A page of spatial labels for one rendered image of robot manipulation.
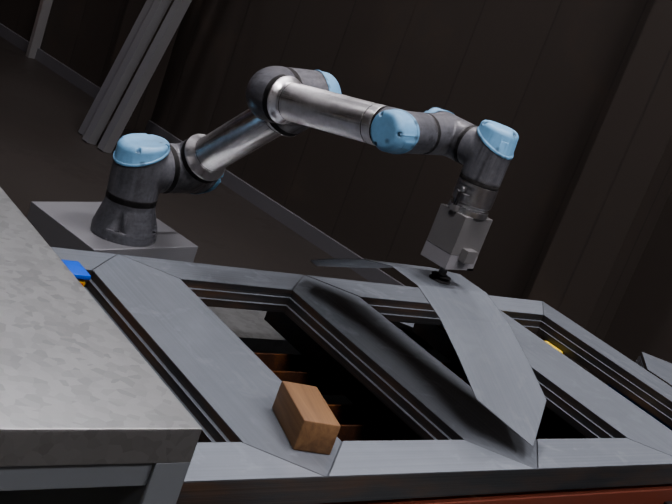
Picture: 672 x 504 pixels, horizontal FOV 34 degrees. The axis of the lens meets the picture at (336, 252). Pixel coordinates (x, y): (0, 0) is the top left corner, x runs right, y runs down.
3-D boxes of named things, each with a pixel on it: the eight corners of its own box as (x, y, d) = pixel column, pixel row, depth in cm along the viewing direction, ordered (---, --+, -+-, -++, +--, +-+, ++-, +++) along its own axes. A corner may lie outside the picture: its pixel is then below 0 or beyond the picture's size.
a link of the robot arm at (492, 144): (494, 119, 199) (530, 136, 194) (472, 174, 202) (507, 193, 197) (470, 114, 193) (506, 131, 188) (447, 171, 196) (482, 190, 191)
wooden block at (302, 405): (330, 455, 157) (341, 426, 156) (292, 450, 155) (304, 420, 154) (306, 414, 168) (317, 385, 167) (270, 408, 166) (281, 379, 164)
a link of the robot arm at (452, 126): (409, 102, 198) (453, 123, 191) (447, 105, 206) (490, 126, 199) (396, 142, 200) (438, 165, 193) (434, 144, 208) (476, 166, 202)
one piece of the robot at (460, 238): (483, 205, 189) (449, 288, 194) (512, 208, 196) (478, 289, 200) (444, 183, 196) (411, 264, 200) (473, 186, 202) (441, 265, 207)
